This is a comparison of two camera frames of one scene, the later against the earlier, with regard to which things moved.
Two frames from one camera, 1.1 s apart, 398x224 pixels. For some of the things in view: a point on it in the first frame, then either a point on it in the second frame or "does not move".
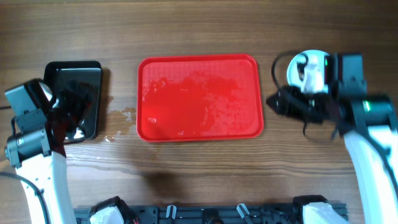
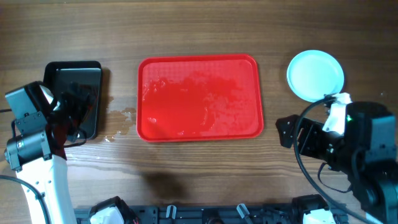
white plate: [306, 70] does not move
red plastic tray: [198, 98] does not move
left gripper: [69, 112] does not move
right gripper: [302, 104] to [302, 134]
